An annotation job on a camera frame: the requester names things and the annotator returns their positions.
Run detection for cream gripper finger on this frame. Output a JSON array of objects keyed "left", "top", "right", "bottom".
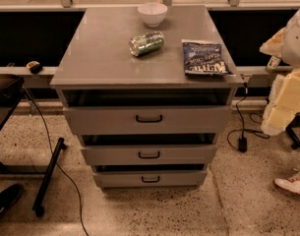
[
  {"left": 260, "top": 29, "right": 284, "bottom": 58},
  {"left": 261, "top": 69, "right": 300, "bottom": 136}
]

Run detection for grey top drawer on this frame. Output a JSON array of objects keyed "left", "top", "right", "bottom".
[{"left": 64, "top": 106, "right": 231, "bottom": 135}]

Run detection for grey drawer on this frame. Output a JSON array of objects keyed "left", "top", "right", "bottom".
[
  {"left": 81, "top": 145, "right": 215, "bottom": 165},
  {"left": 64, "top": 106, "right": 231, "bottom": 135},
  {"left": 93, "top": 170, "right": 207, "bottom": 189}
]

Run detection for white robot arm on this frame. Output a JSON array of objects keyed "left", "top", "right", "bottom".
[{"left": 260, "top": 9, "right": 300, "bottom": 136}]

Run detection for grey drawer cabinet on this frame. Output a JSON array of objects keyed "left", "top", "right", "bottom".
[{"left": 50, "top": 6, "right": 242, "bottom": 175}]

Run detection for grey bottom drawer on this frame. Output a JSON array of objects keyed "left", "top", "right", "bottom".
[{"left": 93, "top": 170, "right": 207, "bottom": 189}]

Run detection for grey middle drawer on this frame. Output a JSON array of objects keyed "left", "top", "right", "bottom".
[{"left": 81, "top": 145, "right": 215, "bottom": 165}]

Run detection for small glass bottle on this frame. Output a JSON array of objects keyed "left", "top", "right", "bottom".
[{"left": 266, "top": 56, "right": 281, "bottom": 73}]

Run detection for blue chip bag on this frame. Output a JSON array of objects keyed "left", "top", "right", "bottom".
[{"left": 182, "top": 39, "right": 232, "bottom": 76}]

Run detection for white red sneaker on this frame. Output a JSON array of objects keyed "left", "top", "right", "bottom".
[{"left": 274, "top": 172, "right": 300, "bottom": 195}]

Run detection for white bowl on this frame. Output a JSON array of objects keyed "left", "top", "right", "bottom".
[{"left": 138, "top": 2, "right": 168, "bottom": 27}]

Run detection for green soda can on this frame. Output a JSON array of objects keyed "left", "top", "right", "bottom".
[{"left": 129, "top": 30, "right": 164, "bottom": 57}]

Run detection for black yellow tape measure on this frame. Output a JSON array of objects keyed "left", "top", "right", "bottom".
[{"left": 27, "top": 61, "right": 43, "bottom": 74}]

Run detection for black stand with tray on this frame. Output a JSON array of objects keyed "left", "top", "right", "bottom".
[{"left": 0, "top": 74, "right": 67, "bottom": 217}]

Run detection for black shoe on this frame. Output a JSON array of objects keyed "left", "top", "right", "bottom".
[{"left": 0, "top": 184, "right": 24, "bottom": 217}]

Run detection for black power adapter cable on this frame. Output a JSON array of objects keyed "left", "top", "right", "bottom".
[{"left": 226, "top": 79, "right": 271, "bottom": 153}]

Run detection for black floor cable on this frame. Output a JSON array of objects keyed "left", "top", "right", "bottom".
[{"left": 24, "top": 88, "right": 90, "bottom": 236}]

